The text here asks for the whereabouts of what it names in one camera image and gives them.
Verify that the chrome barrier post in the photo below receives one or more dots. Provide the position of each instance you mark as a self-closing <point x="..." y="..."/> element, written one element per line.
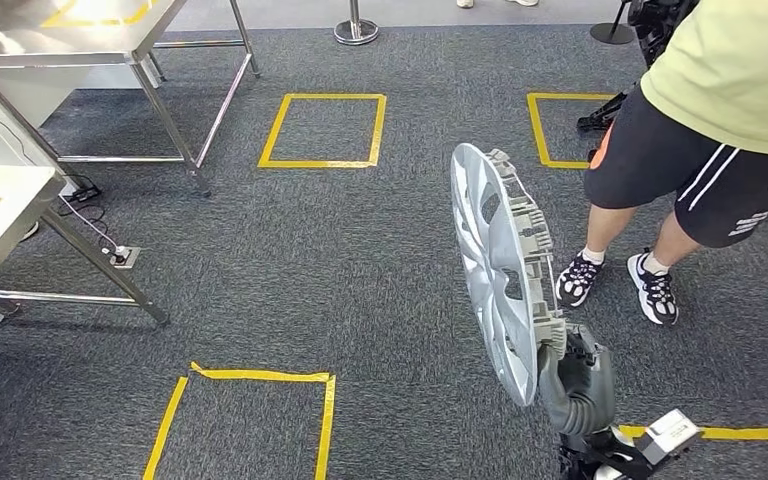
<point x="355" y="32"/>

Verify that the person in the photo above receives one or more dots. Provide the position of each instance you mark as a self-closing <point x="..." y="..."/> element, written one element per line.
<point x="722" y="66"/>

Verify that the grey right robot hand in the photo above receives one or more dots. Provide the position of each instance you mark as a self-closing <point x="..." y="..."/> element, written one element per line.
<point x="583" y="371"/>

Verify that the yellow table tape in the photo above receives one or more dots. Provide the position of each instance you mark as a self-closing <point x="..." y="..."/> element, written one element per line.
<point x="86" y="23"/>

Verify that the black round stand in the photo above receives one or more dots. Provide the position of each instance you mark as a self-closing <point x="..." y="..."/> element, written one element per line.
<point x="612" y="34"/>

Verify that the white desk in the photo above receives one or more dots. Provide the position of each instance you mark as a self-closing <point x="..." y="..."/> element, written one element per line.
<point x="0" y="132"/>

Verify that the metal floor socket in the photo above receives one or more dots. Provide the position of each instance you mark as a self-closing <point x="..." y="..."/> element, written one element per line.
<point x="129" y="260"/>

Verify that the grey plastic hubcap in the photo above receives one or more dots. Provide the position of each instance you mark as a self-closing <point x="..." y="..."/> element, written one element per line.
<point x="490" y="331"/>

